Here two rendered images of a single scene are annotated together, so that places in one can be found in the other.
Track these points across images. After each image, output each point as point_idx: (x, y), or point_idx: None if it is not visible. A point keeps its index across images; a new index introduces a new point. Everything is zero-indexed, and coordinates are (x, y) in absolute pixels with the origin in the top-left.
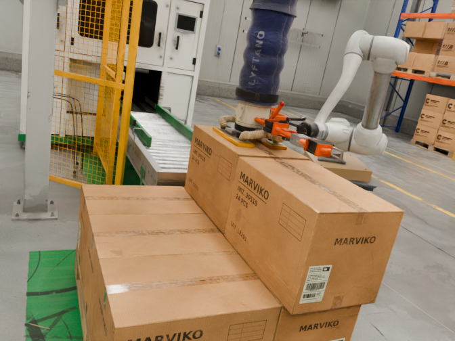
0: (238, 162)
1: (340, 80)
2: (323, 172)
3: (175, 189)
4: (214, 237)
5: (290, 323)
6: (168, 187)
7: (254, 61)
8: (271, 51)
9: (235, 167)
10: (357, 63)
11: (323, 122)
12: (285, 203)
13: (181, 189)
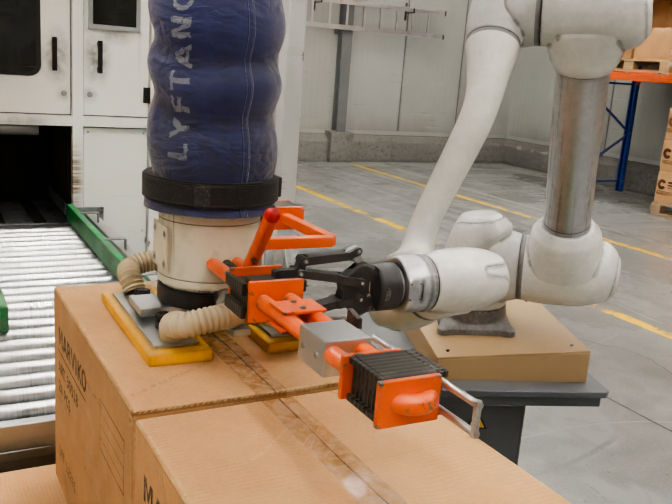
0: (136, 438)
1: (462, 112)
2: (435, 436)
3: (28, 480)
4: None
5: None
6: (8, 475)
7: (175, 84)
8: (226, 48)
9: (130, 455)
10: (506, 58)
11: (431, 241)
12: None
13: (48, 476)
